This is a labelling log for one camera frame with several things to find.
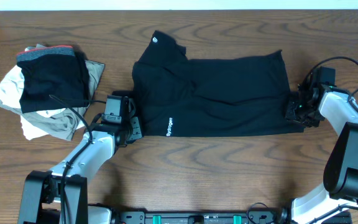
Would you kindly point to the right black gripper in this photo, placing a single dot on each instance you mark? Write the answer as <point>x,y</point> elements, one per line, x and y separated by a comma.
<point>290,114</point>

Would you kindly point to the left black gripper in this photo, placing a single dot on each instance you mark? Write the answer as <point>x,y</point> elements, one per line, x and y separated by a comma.
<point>137,134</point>

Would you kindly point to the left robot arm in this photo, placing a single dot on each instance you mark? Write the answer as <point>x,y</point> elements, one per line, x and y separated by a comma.
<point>60,195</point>

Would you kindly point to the black t-shirt with logo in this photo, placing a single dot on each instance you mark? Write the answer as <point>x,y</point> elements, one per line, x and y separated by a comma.
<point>181,97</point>

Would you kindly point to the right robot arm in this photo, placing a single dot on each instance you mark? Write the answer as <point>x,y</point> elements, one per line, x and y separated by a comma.
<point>339,189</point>

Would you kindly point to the folded white garment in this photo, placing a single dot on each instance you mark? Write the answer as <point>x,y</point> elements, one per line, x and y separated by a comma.
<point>9,88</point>

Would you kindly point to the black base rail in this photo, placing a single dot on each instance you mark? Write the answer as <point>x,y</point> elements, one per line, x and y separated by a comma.
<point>262,217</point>

